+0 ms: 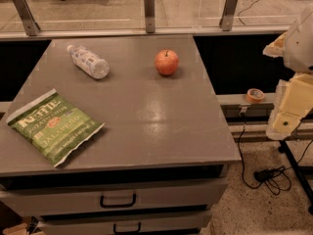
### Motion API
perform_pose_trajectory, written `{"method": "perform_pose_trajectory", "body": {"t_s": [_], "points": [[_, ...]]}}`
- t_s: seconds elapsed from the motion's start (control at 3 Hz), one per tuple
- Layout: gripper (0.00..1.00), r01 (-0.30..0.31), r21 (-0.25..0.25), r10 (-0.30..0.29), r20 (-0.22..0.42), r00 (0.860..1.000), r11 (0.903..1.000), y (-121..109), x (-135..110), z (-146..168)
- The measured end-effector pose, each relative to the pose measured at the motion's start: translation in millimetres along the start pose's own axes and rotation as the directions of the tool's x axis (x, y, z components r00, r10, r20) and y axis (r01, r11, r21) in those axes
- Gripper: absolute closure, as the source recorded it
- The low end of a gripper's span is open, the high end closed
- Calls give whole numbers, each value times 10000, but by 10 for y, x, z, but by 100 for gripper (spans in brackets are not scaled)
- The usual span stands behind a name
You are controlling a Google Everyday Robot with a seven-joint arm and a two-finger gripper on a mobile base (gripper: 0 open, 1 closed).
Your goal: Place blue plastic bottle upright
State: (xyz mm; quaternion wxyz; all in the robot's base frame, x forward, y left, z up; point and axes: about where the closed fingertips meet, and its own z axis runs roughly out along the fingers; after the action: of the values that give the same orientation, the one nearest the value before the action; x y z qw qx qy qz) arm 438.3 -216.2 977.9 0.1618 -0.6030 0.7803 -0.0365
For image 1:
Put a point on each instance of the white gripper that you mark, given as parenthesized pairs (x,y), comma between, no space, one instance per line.
(301,46)

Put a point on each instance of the clear plastic water bottle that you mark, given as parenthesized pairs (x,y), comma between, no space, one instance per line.
(88,61)

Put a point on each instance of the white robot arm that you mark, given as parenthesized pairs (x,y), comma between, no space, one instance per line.
(298,51)

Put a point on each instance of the orange tape roll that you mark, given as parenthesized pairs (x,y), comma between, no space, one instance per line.
(255,96)

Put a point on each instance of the red apple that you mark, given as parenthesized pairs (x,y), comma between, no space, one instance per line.
(166,62)

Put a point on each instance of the lower grey drawer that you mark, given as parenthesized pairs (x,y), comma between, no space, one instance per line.
(164,223)

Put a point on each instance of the grey drawer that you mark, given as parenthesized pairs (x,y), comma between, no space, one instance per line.
(164,223)
(105,198)

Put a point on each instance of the upper grey drawer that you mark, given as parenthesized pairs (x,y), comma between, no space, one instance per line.
(105,198)

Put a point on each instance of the green Kettle chips bag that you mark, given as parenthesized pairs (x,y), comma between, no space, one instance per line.
(54,126)

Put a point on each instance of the right metal glass bracket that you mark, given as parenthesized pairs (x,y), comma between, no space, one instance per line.
(228,14)

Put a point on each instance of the metal glass bracket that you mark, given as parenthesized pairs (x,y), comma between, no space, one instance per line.
(31,27)
(150,25)
(228,14)

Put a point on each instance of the middle metal glass bracket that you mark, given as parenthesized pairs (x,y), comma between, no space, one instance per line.
(150,25)

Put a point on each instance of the left metal glass bracket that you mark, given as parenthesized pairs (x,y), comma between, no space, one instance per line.
(31,27)

